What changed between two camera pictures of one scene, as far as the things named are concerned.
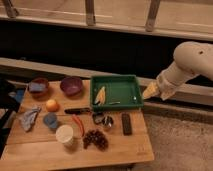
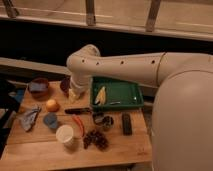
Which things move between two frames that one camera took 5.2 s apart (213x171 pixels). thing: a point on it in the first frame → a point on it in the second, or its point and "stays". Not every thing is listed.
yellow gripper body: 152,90 → 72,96
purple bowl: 72,85 stays
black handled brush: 77,110 stays
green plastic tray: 115,92 stays
